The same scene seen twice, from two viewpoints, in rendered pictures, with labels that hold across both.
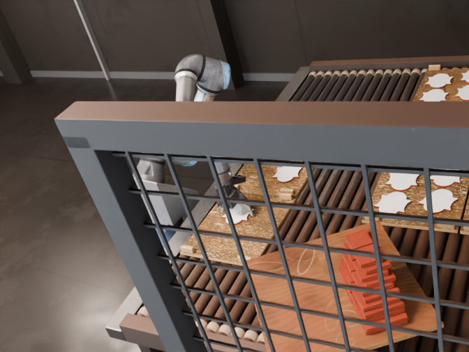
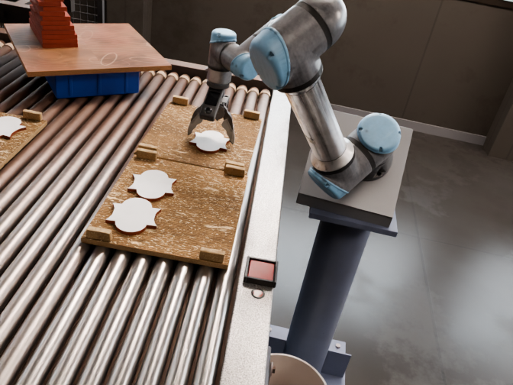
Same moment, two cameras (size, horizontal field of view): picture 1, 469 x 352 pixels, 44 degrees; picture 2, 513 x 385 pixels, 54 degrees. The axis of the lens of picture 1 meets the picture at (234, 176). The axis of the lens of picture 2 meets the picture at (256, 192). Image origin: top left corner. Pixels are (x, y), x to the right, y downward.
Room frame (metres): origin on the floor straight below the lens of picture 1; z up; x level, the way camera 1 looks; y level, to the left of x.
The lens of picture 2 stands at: (3.24, -0.67, 1.72)
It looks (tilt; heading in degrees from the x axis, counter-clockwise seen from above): 33 degrees down; 144
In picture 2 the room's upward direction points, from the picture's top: 11 degrees clockwise
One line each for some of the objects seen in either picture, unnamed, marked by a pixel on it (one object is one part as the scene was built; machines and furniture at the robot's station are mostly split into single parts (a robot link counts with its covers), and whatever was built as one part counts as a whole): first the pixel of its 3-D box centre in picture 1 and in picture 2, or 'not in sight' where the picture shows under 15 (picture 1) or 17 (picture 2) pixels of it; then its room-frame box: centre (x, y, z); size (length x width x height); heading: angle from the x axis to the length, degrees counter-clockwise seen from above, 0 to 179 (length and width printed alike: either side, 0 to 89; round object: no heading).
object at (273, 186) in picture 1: (277, 167); (175, 205); (2.24, -0.20, 0.93); 0.41 x 0.35 x 0.02; 144
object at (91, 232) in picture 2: not in sight; (99, 234); (2.32, -0.43, 0.95); 0.06 x 0.02 x 0.03; 54
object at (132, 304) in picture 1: (235, 169); (261, 237); (2.40, -0.02, 0.88); 2.08 x 0.09 x 0.06; 144
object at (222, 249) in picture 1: (239, 225); (204, 135); (1.90, 0.04, 0.93); 0.41 x 0.35 x 0.02; 143
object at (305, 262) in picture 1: (332, 290); (85, 46); (1.30, -0.19, 1.03); 0.50 x 0.50 x 0.02; 0
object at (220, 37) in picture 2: (217, 158); (222, 50); (1.95, 0.04, 1.24); 0.09 x 0.08 x 0.11; 4
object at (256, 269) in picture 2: not in sight; (260, 272); (2.54, -0.11, 0.92); 0.06 x 0.06 x 0.01; 54
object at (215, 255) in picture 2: not in sight; (211, 254); (2.47, -0.21, 0.95); 0.06 x 0.02 x 0.03; 54
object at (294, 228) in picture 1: (326, 172); (89, 202); (2.12, -0.40, 0.90); 1.95 x 0.05 x 0.05; 144
